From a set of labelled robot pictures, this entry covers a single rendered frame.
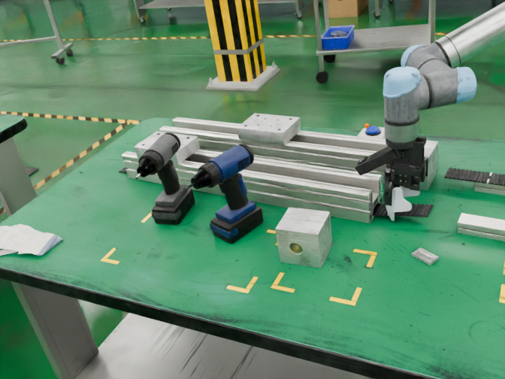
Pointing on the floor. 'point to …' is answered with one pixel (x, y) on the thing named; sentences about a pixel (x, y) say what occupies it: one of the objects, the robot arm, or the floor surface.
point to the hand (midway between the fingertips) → (393, 209)
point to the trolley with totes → (368, 37)
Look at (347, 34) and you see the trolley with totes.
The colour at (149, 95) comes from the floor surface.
